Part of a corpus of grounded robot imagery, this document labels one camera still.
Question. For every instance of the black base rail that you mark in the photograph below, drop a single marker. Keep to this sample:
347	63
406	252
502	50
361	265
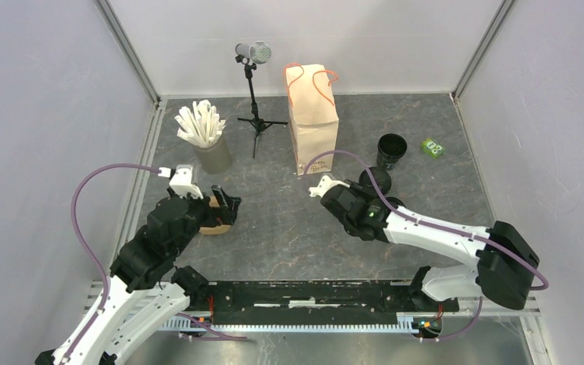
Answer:
369	302

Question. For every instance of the brown paper takeout bag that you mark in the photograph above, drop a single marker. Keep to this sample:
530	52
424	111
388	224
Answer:
313	117

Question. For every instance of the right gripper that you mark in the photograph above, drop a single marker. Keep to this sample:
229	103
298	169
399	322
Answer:
357	188

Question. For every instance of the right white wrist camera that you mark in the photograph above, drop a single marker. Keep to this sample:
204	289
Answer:
326	183

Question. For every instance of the brown cardboard cup carrier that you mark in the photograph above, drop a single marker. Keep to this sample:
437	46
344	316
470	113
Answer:
218	230

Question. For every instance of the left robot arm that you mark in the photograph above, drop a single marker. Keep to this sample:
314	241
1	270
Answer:
107	333

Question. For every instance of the bundle of white wrapped straws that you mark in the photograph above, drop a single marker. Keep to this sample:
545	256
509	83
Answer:
200	124

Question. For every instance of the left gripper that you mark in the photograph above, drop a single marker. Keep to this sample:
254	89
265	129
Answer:
229	214

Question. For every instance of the black coffee cup with print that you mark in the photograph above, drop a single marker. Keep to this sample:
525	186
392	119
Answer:
381	177

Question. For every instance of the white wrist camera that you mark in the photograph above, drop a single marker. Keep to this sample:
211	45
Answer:
326	183
181	180

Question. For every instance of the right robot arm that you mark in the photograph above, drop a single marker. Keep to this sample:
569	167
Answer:
495	262

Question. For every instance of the microphone on black tripod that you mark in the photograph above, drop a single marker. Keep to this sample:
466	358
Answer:
250	56

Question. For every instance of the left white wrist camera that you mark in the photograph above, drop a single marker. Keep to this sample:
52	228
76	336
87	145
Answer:
181	180

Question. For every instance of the grey cup holding straws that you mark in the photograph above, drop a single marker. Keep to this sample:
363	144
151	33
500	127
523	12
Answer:
216	158

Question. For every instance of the green toy block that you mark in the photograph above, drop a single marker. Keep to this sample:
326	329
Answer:
432	148

